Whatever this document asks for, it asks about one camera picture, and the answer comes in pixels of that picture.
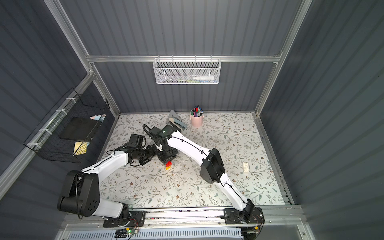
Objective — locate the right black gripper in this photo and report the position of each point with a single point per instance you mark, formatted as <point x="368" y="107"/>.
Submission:
<point x="167" y="155"/>

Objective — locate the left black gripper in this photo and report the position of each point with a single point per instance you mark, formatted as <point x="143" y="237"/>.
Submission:
<point x="148" y="154"/>

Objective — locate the white lego plate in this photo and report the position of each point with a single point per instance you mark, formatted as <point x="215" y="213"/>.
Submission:
<point x="246" y="167"/>

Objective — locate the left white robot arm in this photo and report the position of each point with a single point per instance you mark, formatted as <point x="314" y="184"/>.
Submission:
<point x="80" y="193"/>

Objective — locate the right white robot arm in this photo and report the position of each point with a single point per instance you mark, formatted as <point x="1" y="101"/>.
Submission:
<point x="169" y="141"/>

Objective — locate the grey stapler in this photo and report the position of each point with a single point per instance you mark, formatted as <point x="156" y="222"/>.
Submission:
<point x="176" y="121"/>

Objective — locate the pink pen cup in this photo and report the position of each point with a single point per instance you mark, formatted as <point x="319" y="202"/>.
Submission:
<point x="197" y="122"/>

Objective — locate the pens in cup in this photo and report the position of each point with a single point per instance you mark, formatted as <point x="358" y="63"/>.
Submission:
<point x="196" y="112"/>

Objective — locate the pastel eraser block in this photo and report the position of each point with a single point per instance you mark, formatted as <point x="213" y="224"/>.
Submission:
<point x="98" y="117"/>

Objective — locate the yellow sticky notes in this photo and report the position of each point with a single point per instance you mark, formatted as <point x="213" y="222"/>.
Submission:
<point x="80" y="148"/>

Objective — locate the black notebook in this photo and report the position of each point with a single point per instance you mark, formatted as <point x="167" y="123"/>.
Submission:
<point x="80" y="129"/>

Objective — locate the white tube in basket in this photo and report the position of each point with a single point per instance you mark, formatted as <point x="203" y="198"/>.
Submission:
<point x="204" y="78"/>

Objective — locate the white wire mesh basket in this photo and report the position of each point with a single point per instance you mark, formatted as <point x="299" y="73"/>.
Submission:
<point x="181" y="71"/>

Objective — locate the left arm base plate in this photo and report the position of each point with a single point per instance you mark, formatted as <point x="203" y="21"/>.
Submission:
<point x="126" y="220"/>

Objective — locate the black wire basket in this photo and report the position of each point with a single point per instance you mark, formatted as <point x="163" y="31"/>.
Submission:
<point x="45" y="142"/>

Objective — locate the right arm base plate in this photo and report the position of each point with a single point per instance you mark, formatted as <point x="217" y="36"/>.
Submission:
<point x="233" y="216"/>

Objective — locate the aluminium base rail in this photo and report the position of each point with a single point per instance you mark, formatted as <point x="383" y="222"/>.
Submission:
<point x="157" y="218"/>

